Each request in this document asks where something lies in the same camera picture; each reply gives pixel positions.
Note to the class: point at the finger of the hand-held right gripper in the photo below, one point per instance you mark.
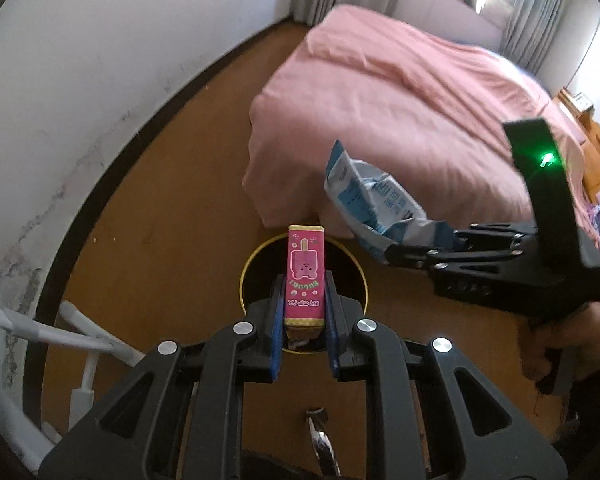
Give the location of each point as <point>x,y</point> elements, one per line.
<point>430,254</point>
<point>495,232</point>

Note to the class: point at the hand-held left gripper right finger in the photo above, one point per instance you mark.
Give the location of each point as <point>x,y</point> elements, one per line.
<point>332,320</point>

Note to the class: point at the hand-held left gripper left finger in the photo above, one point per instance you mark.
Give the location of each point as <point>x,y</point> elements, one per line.
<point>277,320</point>

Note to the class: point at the pink small carton box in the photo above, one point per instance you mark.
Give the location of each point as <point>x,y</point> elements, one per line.
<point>305,280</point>

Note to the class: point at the black bin with yellow rim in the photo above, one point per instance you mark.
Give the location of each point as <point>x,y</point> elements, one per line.
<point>351,270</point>

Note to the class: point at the blue and white wrapper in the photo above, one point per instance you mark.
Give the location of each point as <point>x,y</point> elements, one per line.
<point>365,200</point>

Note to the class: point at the person's right hand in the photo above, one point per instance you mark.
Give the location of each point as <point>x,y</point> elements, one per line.
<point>597,330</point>

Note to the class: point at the shiny metal bar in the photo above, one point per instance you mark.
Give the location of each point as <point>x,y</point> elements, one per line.
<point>322,442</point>

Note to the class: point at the bed with pink blanket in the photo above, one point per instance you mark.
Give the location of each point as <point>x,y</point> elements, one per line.
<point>405,100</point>

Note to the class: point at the white metal frame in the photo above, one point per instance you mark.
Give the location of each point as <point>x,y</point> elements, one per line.
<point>40,332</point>

